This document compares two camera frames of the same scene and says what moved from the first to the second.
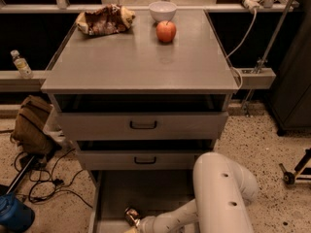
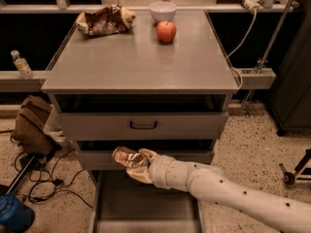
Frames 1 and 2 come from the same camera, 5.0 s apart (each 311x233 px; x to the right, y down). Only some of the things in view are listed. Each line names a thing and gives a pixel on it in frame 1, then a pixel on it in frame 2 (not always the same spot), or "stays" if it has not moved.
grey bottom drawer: x=112 y=191 stays
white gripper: x=145 y=224 → x=159 y=171
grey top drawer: x=142 y=116 stays
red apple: x=166 y=31 stays
